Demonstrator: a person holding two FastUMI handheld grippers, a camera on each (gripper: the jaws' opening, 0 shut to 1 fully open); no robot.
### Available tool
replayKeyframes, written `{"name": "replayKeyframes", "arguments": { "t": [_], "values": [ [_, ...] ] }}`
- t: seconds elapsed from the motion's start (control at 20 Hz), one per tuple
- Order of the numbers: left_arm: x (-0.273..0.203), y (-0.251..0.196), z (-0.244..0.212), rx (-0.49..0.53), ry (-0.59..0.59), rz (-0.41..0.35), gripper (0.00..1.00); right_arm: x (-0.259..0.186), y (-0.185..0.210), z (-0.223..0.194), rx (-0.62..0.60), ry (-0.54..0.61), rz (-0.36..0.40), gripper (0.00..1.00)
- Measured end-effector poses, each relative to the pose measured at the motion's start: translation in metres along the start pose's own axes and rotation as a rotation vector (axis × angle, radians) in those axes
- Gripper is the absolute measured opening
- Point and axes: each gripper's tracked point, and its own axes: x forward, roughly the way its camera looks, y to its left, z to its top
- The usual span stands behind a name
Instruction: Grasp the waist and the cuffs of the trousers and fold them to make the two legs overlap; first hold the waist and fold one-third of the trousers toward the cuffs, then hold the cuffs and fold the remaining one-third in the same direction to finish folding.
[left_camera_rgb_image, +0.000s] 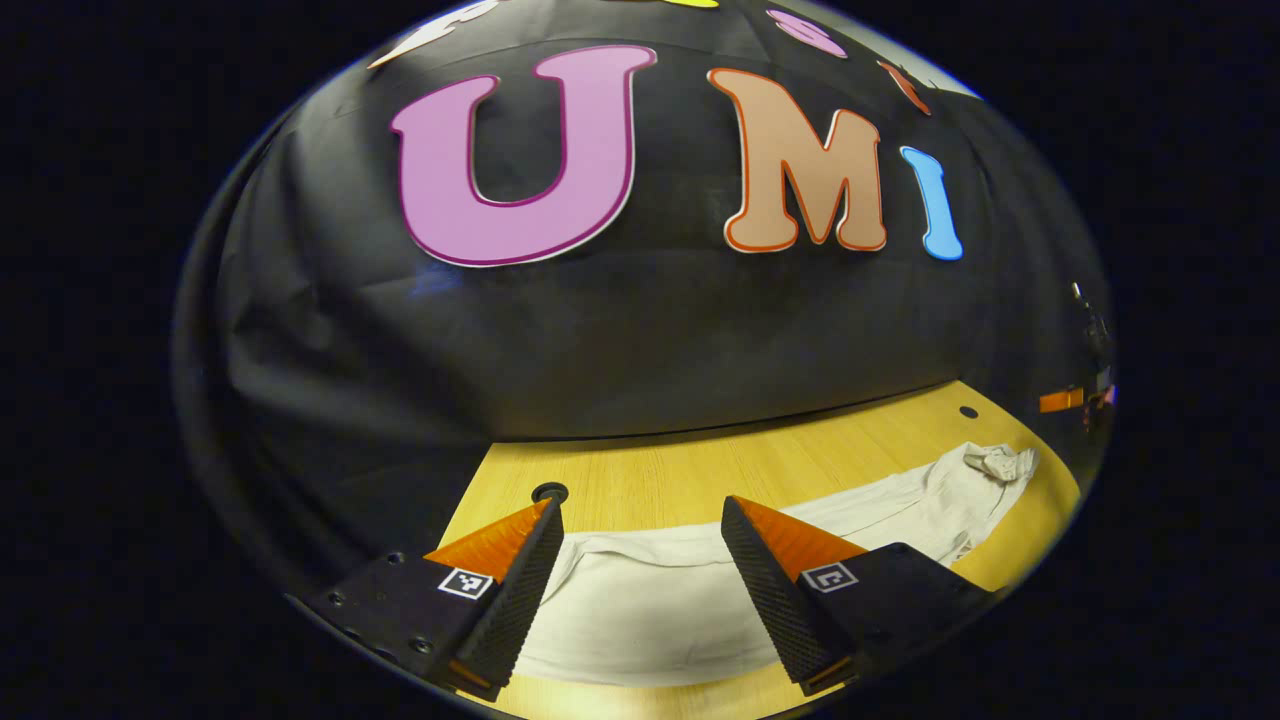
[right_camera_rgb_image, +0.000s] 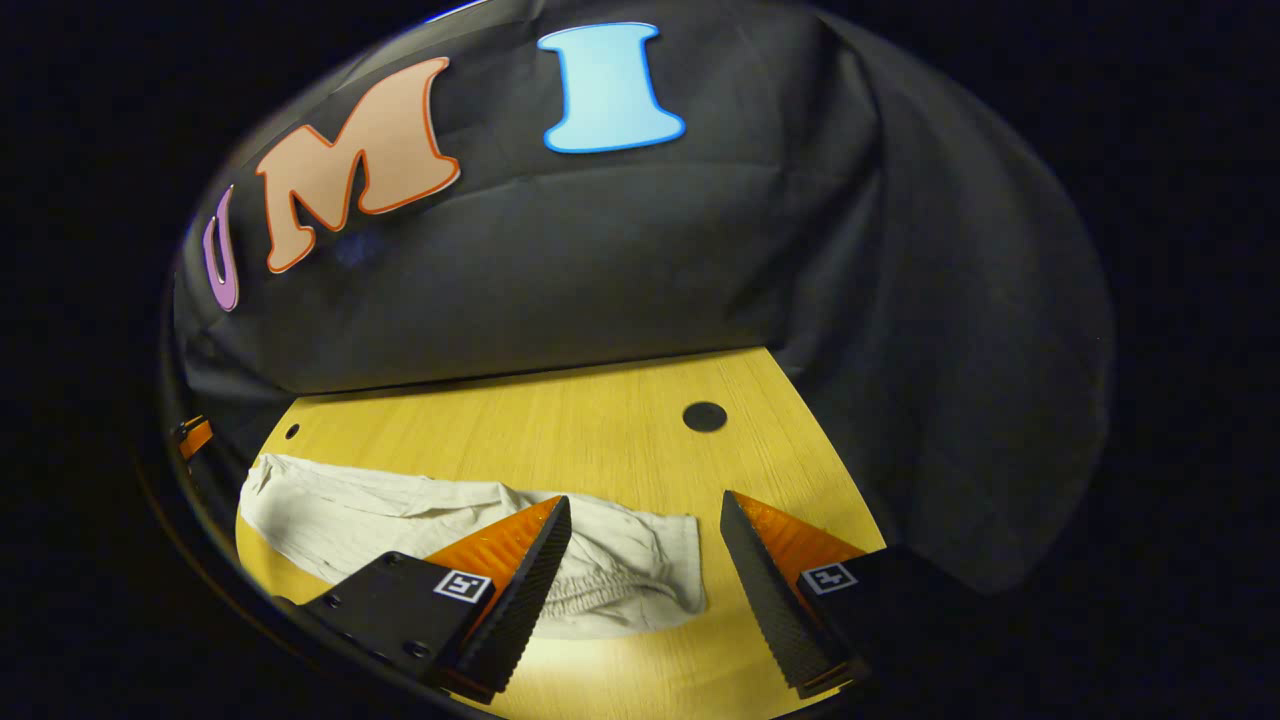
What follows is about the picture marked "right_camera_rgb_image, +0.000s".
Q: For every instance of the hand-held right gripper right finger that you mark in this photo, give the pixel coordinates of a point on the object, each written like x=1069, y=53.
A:
x=775, y=605

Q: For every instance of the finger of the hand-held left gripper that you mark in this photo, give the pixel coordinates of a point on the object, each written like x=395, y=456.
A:
x=196, y=438

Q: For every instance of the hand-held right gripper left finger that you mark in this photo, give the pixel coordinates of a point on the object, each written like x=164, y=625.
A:
x=520, y=600

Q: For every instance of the white jeans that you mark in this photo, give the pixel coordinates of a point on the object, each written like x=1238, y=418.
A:
x=350, y=515

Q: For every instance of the black backdrop cloth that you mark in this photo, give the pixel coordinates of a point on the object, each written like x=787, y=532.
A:
x=620, y=270

